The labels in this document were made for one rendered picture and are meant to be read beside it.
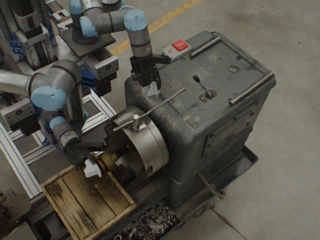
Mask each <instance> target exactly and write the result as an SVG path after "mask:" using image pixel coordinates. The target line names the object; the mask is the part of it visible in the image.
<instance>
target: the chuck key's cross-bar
mask: <svg viewBox="0 0 320 240"><path fill-rule="evenodd" d="M185 90H186V88H185V87H184V88H182V89H181V90H179V91H178V92H176V93H175V94H173V95H172V96H171V97H169V98H167V99H166V100H164V101H163V102H161V103H160V104H158V105H157V106H155V107H154V108H152V109H151V110H149V111H148V112H146V113H144V114H142V115H140V116H139V118H138V120H140V119H142V118H144V117H145V116H147V115H149V114H150V113H152V112H153V111H155V110H156V109H158V108H159V107H161V106H162V105H164V104H165V103H167V102H169V101H171V100H172V99H174V98H175V97H177V96H178V95H179V94H180V93H182V92H183V91H185ZM134 122H135V121H134V120H133V119H132V120H130V121H128V122H126V123H125V124H123V125H121V126H119V127H117V128H115V129H113V131H114V132H116V131H118V130H120V129H122V128H124V127H126V126H128V125H130V124H132V123H134Z"/></svg>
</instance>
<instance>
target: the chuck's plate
mask: <svg viewBox="0 0 320 240"><path fill-rule="evenodd" d="M125 110H129V111H131V112H133V113H134V114H136V115H138V116H141V115H143V114H145V113H144V112H143V111H142V110H140V109H139V108H137V107H135V106H129V107H128V108H126V109H125ZM141 120H142V121H143V122H144V124H145V125H146V126H147V128H148V129H149V130H150V132H151V133H152V135H153V137H154V138H155V140H156V142H157V144H158V146H159V149H160V151H161V154H162V159H163V165H162V167H163V166H164V165H166V164H167V163H168V162H169V159H170V156H169V152H168V149H167V146H166V143H165V141H164V139H163V137H162V135H161V133H160V131H159V130H158V128H157V127H156V125H155V124H154V123H153V121H152V120H151V119H150V118H149V117H148V116H145V117H143V118H141Z"/></svg>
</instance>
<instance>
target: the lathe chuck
mask: <svg viewBox="0 0 320 240"><path fill-rule="evenodd" d="M134 115H136V114H134V113H133V112H132V111H130V110H127V109H124V110H123V111H121V112H119V113H117V114H116V115H114V116H112V117H111V118H109V119H107V121H106V126H107V125H109V124H111V121H110V120H111V119H112V118H115V117H116V118H117V119H114V120H113V123H114V125H115V127H116V128H117V127H119V126H121V125H123V124H125V123H127V122H129V121H131V120H133V116H134ZM132 125H133V123H131V124H129V125H127V126H125V127H123V128H121V129H119V130H118V133H119V135H120V137H121V139H122V141H123V143H124V145H126V146H127V148H128V150H129V151H130V153H131V154H132V155H133V156H134V157H135V158H136V159H137V160H138V161H139V163H140V164H141V165H142V166H143V167H144V168H145V169H147V168H148V166H150V165H151V170H150V172H149V173H147V174H146V173H145V172H143V173H142V174H140V175H139V176H137V177H138V178H140V179H143V180H145V179H147V178H148V177H150V176H151V175H152V174H154V173H155V172H156V171H157V170H159V169H160V168H161V167H162V166H163V157H162V153H161V150H160V148H159V146H158V144H157V142H156V140H155V138H154V136H153V135H152V133H151V132H150V130H149V129H148V127H147V126H146V125H145V124H144V122H143V121H142V120H141V119H139V120H138V127H139V129H138V130H137V131H132V130H131V126H132ZM124 145H123V146H124ZM123 146H121V147H120V148H118V149H117V150H116V151H118V150H120V149H121V148H123Z"/></svg>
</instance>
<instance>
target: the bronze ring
mask: <svg viewBox="0 0 320 240"><path fill-rule="evenodd" d="M117 159H118V156H117V154H116V153H115V152H112V153H111V154H109V153H108V152H107V151H104V152H103V153H102V154H101V155H99V156H98V158H96V159H95V160H94V161H95V162H96V163H97V165H98V167H99V168H100V171H101V175H105V174H106V173H107V172H108V173H110V172H111V171H112V170H113V169H116V168H117V166H116V164H115V162H114V161H115V160H117Z"/></svg>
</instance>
